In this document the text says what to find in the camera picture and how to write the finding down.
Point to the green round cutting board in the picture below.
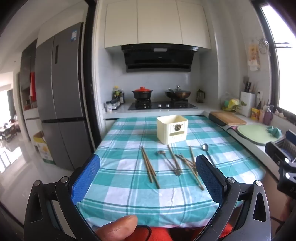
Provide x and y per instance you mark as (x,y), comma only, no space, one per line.
(254,134)

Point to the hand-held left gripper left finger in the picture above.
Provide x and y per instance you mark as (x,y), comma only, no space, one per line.
(86,176)

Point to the white knife block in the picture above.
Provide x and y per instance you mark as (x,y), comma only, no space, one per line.
(247,104)

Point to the purple soap dispenser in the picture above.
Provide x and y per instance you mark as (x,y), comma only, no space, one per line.
(267,117)

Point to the yellow-capped oil bottle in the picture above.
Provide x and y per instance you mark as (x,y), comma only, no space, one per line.
(115,92)

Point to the person's left hand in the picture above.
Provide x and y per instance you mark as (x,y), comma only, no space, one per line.
(118,228)

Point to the teal checked tablecloth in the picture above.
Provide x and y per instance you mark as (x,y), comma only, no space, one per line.
(129,185)

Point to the steel spoon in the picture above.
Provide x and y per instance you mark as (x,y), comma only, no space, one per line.
(205,147)
(170,163)

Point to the teal dish cloth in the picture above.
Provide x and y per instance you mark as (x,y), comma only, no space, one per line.
(274,131)

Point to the red clothing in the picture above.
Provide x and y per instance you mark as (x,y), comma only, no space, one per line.
(185,234)

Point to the grey refrigerator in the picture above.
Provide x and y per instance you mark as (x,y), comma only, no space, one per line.
(60,92)

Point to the red hanging cloth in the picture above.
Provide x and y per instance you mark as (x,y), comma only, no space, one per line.
(33,87)

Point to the black clay pot red lid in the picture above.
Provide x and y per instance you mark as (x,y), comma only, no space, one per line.
(141,93)

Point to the white wall cabinets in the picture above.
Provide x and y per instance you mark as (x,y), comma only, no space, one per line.
(157,23)

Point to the dining furniture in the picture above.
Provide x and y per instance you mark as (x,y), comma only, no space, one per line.
(8,131)

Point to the glass pitcher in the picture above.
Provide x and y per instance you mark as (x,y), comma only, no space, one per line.
(200,96)

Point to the yellow cardboard box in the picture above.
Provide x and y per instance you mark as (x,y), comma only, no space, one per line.
(44,148)

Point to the black range hood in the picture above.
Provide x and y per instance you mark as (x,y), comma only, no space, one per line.
(159,58)

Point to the wooden shelf cabinet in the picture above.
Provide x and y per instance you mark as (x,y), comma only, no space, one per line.
(29,76)

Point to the yellow hanging towel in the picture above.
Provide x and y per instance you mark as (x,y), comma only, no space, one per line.
(254,56)

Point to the wooden cutting board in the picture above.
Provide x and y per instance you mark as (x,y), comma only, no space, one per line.
(229,117)

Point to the yellow packet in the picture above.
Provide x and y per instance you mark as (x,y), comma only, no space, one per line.
(255,114)

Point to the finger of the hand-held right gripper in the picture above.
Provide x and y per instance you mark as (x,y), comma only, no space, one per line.
(286,183)

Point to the glass pot lid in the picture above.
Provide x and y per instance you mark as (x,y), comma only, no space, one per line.
(177,89)

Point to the cream plastic utensil holder box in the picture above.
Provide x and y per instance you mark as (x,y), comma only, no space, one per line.
(172,129)

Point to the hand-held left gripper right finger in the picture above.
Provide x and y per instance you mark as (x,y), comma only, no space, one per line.
(208,178)

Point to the black wok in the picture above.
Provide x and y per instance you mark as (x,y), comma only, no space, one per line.
(178,95)

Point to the dark sauce bottle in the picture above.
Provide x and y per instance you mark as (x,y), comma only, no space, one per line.
(122,97)

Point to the black gas stove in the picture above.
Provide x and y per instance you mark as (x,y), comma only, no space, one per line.
(161,105)

